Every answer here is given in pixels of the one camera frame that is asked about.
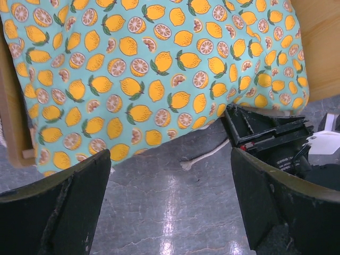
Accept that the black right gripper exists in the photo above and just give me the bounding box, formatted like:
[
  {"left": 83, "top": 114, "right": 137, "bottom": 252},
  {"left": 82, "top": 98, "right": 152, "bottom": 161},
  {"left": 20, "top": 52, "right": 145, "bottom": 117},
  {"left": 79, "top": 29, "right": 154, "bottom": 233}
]
[{"left": 223, "top": 105, "right": 339, "bottom": 254}]

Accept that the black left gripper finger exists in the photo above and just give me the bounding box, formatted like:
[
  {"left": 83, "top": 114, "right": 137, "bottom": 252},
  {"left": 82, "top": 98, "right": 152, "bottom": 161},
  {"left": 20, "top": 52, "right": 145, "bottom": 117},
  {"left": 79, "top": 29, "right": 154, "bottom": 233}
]
[{"left": 1, "top": 149, "right": 111, "bottom": 254}]

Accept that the white rope tie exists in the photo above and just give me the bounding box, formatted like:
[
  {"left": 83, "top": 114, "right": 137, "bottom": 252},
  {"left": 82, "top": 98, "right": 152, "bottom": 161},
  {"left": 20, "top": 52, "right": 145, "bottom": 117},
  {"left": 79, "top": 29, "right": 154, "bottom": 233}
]
[{"left": 180, "top": 139, "right": 230, "bottom": 171}]

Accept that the lemon print cushion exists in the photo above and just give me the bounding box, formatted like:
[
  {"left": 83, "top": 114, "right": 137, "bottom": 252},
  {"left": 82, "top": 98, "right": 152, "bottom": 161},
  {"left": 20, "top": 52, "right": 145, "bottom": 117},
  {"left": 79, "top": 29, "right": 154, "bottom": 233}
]
[{"left": 1, "top": 0, "right": 310, "bottom": 176}]

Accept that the wooden pet bed frame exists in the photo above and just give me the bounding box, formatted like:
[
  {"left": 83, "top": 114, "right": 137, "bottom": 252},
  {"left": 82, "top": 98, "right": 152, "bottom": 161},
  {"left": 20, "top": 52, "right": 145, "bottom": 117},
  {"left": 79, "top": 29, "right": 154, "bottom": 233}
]
[{"left": 1, "top": 1, "right": 339, "bottom": 168}]

